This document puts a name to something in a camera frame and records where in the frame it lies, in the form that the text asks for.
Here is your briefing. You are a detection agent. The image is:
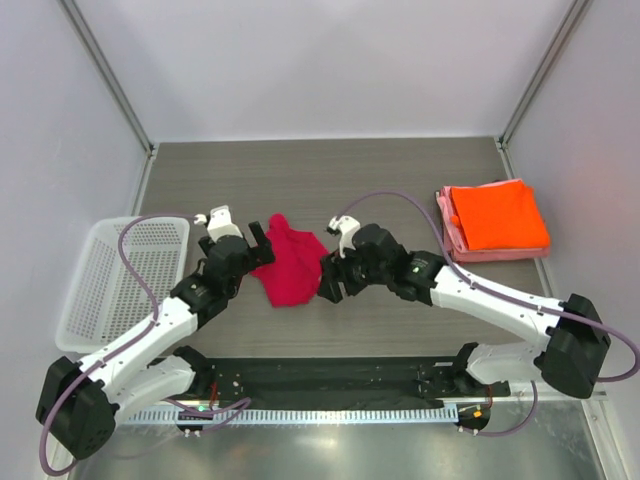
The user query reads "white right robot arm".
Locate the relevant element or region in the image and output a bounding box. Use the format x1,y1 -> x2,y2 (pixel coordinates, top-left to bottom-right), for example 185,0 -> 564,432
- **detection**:
318,216 -> 611,399

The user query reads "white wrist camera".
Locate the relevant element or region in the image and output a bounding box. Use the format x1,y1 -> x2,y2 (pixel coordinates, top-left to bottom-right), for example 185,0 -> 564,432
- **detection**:
194,205 -> 243,242
327,215 -> 361,259

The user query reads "aluminium frame post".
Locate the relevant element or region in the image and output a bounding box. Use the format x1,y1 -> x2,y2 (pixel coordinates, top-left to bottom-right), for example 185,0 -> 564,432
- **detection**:
57,0 -> 157,156
496,0 -> 592,151

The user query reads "orange folded t shirt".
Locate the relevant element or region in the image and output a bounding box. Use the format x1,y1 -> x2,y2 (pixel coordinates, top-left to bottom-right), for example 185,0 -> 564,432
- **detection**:
450,180 -> 551,251

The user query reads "white slotted cable duct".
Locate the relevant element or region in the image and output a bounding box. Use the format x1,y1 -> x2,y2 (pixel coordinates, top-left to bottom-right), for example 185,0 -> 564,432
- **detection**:
124,404 -> 458,428

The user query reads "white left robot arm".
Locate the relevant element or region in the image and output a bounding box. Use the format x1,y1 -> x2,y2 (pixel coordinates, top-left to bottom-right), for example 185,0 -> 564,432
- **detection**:
35,219 -> 275,460

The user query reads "white plastic perforated basket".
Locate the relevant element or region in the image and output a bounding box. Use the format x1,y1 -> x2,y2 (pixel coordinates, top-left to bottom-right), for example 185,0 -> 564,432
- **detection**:
55,217 -> 190,354

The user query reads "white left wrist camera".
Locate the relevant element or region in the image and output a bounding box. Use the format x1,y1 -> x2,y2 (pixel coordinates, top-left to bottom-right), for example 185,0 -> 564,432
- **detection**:
194,205 -> 243,242

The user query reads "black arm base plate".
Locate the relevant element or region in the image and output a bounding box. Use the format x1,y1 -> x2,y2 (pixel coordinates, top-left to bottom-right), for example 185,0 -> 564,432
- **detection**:
211,356 -> 511,411

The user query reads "left aluminium frame post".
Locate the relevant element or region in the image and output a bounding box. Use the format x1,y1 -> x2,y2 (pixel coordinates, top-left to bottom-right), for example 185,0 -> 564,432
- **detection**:
57,0 -> 157,156

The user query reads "right aluminium frame post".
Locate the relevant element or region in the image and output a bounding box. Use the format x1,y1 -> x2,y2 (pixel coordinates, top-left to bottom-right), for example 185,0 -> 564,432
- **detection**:
496,0 -> 592,151

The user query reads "pink folded t shirt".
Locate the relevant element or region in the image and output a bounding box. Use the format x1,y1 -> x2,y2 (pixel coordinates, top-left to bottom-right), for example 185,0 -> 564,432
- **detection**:
436,179 -> 551,263

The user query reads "magenta t shirt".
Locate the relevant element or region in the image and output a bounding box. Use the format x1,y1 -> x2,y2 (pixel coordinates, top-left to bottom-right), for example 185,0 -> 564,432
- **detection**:
251,213 -> 328,308

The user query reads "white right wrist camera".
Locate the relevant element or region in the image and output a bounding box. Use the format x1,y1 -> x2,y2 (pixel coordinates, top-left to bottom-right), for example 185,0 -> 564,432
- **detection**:
327,215 -> 361,259

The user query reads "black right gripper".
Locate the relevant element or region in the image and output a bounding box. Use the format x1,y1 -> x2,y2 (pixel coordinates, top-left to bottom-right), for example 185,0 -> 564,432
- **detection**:
318,243 -> 391,303

